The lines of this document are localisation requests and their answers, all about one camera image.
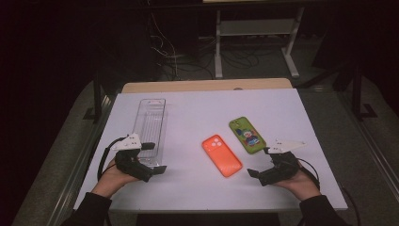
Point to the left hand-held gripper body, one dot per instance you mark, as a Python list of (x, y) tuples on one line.
[(131, 163)]

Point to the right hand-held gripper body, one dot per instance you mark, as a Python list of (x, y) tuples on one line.
[(282, 168)]

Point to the clear plastic storage bin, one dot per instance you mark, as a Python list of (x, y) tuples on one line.
[(150, 125)]

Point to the green cartoon phone case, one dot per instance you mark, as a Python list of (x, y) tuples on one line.
[(247, 135)]

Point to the orange phone case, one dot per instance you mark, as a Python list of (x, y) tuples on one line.
[(222, 155)]

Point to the person's left hand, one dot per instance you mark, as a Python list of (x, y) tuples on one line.
[(111, 180)]

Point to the person's right hand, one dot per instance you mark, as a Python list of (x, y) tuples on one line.
[(302, 186)]

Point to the black metal stand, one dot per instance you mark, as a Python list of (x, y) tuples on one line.
[(357, 94), (98, 100)]

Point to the beige wooden table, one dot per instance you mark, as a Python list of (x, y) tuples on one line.
[(204, 85)]

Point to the white metal table frame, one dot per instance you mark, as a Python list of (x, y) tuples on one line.
[(257, 27)]

